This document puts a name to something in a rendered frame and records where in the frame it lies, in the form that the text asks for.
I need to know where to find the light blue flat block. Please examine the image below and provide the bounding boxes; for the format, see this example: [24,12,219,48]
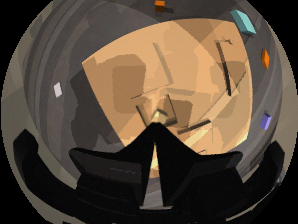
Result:
[230,10,257,35]

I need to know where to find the purple block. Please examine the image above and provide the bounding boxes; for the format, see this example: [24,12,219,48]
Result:
[261,113,271,129]

